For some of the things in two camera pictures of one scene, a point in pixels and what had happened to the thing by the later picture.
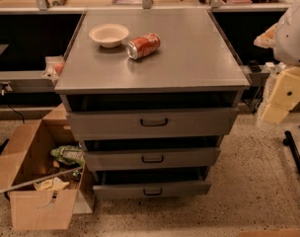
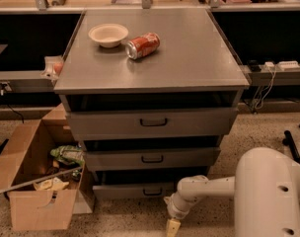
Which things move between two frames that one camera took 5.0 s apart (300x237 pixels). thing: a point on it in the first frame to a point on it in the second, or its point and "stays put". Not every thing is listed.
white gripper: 292,39 to 174,210
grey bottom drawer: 112,184 stays put
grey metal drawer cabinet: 153,126 stays put
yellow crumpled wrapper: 51,184 stays put
